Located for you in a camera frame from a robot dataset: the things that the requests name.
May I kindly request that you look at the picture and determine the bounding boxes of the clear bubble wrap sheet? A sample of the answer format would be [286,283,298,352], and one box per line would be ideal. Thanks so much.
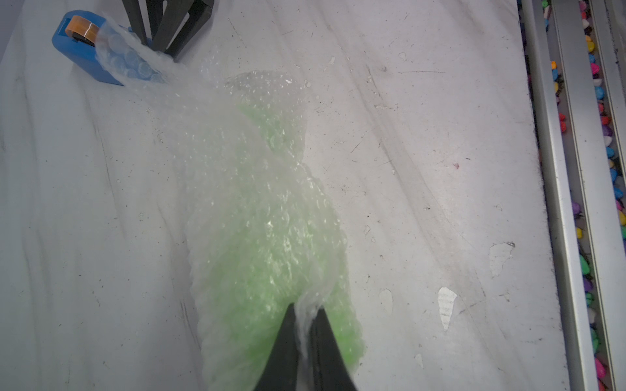
[96,18,365,390]

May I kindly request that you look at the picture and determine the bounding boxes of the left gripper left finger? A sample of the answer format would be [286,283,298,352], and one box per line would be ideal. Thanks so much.
[254,304,298,391]

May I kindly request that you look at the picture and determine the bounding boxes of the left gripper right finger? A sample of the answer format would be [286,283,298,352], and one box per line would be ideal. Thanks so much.
[309,307,357,391]

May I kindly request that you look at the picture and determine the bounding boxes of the aluminium front rail frame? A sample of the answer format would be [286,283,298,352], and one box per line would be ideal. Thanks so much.
[518,1,625,390]

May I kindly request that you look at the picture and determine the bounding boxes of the green plastic wine glass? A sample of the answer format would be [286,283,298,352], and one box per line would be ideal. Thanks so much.
[187,103,364,390]

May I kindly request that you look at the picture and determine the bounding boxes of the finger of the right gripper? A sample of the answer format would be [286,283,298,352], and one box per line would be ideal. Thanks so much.
[153,0,215,59]
[122,0,164,45]

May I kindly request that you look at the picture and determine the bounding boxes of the blue tape dispenser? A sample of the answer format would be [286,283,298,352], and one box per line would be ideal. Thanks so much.
[51,9,165,87]

